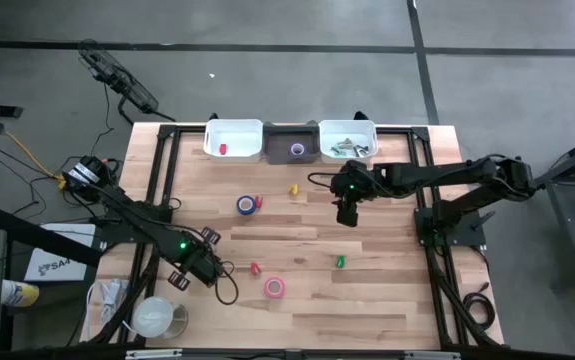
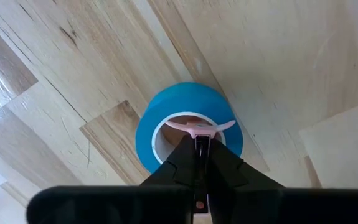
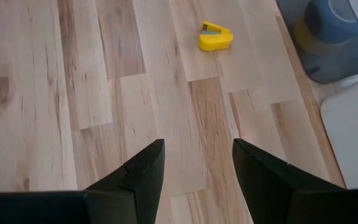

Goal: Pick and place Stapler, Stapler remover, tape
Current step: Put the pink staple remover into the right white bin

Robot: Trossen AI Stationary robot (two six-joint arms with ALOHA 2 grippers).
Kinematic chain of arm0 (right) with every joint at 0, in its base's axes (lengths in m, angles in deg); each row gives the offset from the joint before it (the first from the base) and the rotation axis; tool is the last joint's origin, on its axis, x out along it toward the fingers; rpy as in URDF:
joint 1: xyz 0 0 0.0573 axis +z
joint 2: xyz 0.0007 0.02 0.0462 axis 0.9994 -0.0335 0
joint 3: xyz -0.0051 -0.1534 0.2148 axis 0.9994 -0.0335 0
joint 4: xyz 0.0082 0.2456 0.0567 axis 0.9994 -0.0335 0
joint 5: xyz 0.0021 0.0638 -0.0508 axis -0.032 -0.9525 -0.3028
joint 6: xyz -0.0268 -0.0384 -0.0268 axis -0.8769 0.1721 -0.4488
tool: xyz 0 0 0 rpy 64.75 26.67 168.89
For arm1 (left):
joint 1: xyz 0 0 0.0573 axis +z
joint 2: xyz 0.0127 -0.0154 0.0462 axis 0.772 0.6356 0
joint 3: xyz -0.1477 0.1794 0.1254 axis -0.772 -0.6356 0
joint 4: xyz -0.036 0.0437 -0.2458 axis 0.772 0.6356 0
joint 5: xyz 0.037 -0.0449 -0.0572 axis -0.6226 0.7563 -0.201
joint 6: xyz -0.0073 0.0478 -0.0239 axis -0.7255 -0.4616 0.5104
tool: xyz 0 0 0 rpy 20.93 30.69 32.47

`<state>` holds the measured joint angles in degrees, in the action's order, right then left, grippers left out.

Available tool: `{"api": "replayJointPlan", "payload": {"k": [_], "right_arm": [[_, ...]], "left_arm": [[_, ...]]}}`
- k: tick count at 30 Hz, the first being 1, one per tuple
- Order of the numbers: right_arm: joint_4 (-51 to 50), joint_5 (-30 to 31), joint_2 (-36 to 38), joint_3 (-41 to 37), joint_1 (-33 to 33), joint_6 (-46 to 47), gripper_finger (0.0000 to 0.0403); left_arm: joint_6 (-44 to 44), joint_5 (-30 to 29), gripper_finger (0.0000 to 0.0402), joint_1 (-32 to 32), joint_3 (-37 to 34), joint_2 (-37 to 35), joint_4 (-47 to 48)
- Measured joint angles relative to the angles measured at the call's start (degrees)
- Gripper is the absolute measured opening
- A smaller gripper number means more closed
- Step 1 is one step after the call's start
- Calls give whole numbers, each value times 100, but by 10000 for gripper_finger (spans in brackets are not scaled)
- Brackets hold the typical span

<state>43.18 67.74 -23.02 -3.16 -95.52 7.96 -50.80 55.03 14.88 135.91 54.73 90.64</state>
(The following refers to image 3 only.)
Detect yellow mini stapler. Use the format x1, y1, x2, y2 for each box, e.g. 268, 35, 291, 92
198, 21, 234, 52

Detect yellow tape roll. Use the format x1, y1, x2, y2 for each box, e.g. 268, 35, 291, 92
293, 18, 332, 57

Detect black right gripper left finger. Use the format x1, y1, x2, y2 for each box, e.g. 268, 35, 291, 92
84, 138, 166, 224

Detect grey translucent plastic bin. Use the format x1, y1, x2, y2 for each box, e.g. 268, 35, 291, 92
275, 0, 358, 84

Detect white plastic bin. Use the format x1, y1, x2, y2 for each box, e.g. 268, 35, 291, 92
320, 72, 358, 190

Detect dark blue tape roll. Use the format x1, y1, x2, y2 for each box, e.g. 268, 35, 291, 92
304, 0, 358, 44

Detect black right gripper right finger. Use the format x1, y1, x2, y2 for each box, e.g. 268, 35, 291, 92
232, 138, 347, 224

